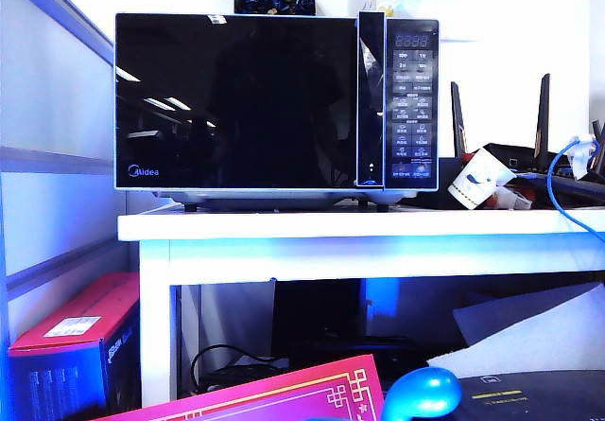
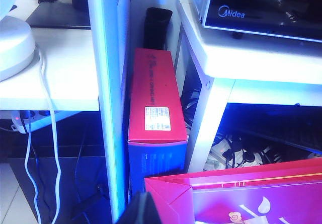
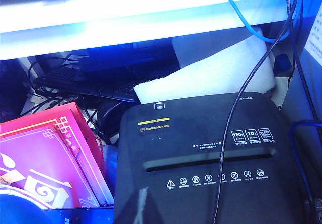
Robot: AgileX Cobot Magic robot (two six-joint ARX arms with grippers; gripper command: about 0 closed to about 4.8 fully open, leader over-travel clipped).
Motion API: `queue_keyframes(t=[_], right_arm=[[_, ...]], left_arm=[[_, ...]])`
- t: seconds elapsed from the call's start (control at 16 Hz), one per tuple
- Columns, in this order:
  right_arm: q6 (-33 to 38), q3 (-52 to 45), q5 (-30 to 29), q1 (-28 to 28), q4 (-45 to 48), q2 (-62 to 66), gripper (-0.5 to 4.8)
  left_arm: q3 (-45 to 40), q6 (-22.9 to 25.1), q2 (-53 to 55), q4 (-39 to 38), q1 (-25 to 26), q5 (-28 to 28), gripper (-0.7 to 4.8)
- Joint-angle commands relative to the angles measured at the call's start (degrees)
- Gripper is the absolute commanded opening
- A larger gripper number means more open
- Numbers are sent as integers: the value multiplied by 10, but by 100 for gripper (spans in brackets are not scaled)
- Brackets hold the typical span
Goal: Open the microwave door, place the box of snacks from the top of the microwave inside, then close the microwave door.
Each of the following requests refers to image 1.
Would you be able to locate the black glass microwave door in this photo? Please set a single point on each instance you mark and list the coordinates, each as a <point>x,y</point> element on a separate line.
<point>236,109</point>

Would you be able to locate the white yellow snack box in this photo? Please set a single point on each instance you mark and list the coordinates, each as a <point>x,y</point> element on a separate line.
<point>392,2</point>

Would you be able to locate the small black box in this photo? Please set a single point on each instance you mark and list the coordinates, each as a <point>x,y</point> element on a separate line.
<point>444,180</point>

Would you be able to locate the black Midea microwave oven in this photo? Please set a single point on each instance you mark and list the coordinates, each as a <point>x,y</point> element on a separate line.
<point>413,85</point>

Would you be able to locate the pink gift box gold pattern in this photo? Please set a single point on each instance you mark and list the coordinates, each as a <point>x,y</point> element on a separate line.
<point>283,392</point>

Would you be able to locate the black box yellow print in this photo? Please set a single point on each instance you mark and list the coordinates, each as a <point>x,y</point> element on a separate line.
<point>543,397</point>

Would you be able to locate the white table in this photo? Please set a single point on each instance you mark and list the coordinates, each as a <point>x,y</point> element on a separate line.
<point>331,227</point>

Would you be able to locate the white paper cup blue print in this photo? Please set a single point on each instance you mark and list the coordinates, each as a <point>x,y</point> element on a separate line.
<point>475,175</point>

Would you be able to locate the red white crumpled packet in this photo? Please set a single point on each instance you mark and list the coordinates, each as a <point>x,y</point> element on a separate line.
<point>513,198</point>

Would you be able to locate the black router with antennas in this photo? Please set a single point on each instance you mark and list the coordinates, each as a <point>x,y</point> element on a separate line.
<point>529,153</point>

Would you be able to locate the shiny blue balloon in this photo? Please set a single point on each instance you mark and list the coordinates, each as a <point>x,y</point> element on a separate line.
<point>420,392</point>

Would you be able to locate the red and blue carton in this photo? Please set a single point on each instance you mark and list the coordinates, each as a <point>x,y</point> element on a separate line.
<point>71,307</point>

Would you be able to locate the white tape tag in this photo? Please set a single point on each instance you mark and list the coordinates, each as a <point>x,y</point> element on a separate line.
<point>579,156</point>

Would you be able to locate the white foam sheet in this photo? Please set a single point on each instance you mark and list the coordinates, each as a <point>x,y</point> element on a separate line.
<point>543,336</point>

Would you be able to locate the grey partition frame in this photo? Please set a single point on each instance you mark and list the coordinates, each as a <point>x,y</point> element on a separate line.
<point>47,158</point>

